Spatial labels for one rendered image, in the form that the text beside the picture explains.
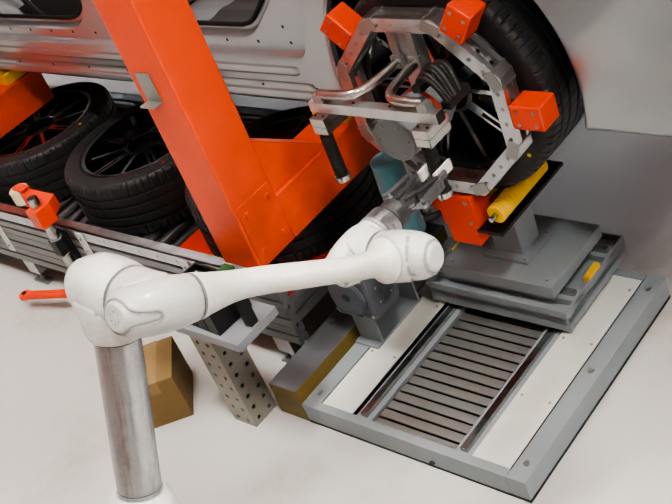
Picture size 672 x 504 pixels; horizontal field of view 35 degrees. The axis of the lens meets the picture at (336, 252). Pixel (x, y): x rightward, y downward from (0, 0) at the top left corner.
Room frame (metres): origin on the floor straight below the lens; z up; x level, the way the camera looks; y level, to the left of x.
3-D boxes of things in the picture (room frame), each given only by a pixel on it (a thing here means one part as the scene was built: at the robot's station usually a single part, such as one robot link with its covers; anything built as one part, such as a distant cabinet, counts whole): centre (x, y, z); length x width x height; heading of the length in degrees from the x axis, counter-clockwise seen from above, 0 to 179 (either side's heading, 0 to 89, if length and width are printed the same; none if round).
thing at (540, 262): (2.62, -0.52, 0.32); 0.40 x 0.30 x 0.28; 38
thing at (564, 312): (2.62, -0.52, 0.13); 0.50 x 0.36 x 0.10; 38
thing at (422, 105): (2.37, -0.35, 1.03); 0.19 x 0.18 x 0.11; 128
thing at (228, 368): (2.65, 0.44, 0.21); 0.10 x 0.10 x 0.42; 38
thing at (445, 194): (2.24, -0.31, 0.83); 0.04 x 0.04 x 0.16
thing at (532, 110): (2.27, -0.58, 0.85); 0.09 x 0.08 x 0.07; 38
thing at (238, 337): (2.63, 0.42, 0.44); 0.43 x 0.17 x 0.03; 38
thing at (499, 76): (2.52, -0.39, 0.85); 0.54 x 0.07 x 0.54; 38
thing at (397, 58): (2.52, -0.23, 1.03); 0.19 x 0.18 x 0.11; 128
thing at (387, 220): (2.10, -0.12, 0.83); 0.09 x 0.06 x 0.09; 38
